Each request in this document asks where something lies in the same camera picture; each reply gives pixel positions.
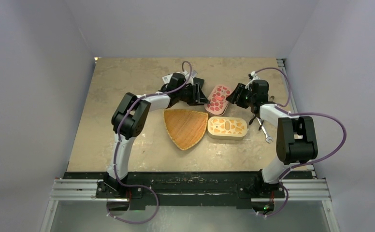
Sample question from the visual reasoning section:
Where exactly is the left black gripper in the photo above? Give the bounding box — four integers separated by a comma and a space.
176, 83, 209, 106

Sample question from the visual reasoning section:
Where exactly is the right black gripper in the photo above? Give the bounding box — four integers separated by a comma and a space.
227, 83, 256, 109

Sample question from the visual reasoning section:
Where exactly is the pink lunch box lid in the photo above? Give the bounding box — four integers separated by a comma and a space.
208, 85, 232, 107

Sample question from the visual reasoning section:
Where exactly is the woven bamboo basket tray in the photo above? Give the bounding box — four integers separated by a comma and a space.
163, 109, 208, 151

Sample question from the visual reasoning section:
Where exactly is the beige lunch box lid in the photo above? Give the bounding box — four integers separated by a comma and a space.
207, 116, 247, 131

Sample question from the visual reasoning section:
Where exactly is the beige lunch box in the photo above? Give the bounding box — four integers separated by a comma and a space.
208, 129, 247, 140

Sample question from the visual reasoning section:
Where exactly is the pink lunch box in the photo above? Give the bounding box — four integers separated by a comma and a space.
204, 105, 228, 116

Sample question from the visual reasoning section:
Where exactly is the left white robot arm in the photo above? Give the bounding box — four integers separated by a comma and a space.
103, 71, 210, 198

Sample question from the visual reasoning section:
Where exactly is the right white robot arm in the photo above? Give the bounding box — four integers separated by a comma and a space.
227, 80, 318, 197

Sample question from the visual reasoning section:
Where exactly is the white small device box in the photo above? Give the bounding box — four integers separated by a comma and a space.
162, 74, 172, 84

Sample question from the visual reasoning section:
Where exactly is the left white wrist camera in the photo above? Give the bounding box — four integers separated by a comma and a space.
182, 70, 197, 85

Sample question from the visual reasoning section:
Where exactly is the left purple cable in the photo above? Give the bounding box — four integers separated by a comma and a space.
115, 60, 193, 189

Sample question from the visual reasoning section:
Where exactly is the right aluminium rail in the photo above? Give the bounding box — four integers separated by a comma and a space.
276, 58, 317, 179

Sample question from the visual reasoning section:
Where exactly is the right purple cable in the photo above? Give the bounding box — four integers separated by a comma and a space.
253, 66, 347, 180

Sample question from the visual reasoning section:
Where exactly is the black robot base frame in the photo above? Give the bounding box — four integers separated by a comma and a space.
62, 171, 313, 212

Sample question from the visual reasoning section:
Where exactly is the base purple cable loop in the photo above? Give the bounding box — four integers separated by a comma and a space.
106, 185, 161, 225

